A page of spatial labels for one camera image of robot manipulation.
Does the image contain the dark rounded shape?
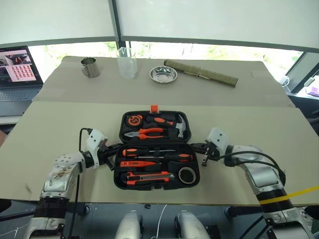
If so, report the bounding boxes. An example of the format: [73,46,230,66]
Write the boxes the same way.
[0,198,12,214]

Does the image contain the rolled bamboo mat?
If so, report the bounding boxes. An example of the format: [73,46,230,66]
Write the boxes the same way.
[163,59,239,89]

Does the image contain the steel bowl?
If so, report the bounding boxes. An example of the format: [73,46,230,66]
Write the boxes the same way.
[149,65,178,84]

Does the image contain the orange black tape measure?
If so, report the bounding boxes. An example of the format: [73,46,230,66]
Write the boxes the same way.
[127,115,144,128]

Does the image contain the silver rounded robot leg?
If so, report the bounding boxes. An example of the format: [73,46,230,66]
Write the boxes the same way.
[173,210,210,239]
[114,210,145,239]

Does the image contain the claw hammer orange grip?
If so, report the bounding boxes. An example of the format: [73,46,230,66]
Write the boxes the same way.
[145,115,186,139]

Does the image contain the clear plastic measuring cup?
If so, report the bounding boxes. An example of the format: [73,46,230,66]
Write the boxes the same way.
[116,47,138,80]

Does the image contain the steel mug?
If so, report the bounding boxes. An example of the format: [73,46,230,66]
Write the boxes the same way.
[80,57,101,79]

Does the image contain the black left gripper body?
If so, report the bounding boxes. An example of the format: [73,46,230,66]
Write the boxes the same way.
[97,143,118,167]

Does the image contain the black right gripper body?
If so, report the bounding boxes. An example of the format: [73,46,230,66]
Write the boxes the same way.
[204,141,221,163]

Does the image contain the orange voltage tester pen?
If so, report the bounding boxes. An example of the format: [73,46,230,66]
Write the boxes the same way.
[120,160,160,168]

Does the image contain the dark window frame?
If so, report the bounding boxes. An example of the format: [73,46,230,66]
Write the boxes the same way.
[0,0,319,54]

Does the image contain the orange handled pliers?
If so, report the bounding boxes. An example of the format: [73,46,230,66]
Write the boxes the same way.
[123,127,170,140]

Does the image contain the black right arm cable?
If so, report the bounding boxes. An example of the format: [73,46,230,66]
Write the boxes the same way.
[213,148,287,186]

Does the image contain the orange black utility knife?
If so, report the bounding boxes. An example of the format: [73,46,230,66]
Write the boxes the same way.
[121,171,175,186]

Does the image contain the yellow strap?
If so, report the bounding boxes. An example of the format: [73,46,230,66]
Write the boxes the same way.
[258,185,319,205]

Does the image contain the black table frame bar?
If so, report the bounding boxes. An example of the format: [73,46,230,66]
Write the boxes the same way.
[225,206,264,218]

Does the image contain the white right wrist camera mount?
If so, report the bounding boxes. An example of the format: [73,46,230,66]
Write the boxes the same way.
[206,127,230,160]

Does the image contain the black laptop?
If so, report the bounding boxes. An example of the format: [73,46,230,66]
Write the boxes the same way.
[0,45,45,118]

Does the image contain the black tool case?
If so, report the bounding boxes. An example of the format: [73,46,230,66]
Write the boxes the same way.
[113,104,201,191]

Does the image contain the black orange screwdriver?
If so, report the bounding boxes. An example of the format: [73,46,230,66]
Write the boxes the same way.
[121,147,177,157]
[134,153,194,163]

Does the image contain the thin white cable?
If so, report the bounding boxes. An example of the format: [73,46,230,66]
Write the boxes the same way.
[157,205,168,239]

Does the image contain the black electrical tape roll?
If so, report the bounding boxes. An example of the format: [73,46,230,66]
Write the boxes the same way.
[177,166,197,185]

